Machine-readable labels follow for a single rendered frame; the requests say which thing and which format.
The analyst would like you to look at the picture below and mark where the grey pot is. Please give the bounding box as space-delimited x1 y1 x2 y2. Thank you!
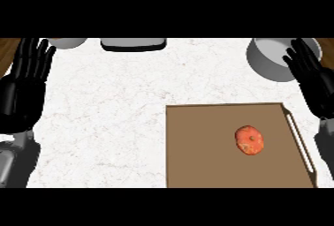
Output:
246 37 324 83

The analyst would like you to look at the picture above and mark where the orange squash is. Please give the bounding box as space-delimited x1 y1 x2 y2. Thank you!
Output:
234 124 267 156

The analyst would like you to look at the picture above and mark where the grey bowl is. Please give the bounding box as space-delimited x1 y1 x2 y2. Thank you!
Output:
46 37 89 50

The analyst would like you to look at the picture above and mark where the black and grey appliance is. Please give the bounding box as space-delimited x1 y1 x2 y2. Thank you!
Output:
100 37 169 53

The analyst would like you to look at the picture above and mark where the brown tray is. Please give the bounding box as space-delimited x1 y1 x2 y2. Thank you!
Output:
165 102 320 189

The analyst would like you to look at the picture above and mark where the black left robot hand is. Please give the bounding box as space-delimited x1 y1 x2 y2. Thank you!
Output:
0 37 58 134

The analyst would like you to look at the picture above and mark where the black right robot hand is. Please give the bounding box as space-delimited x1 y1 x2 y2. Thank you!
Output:
283 37 334 120

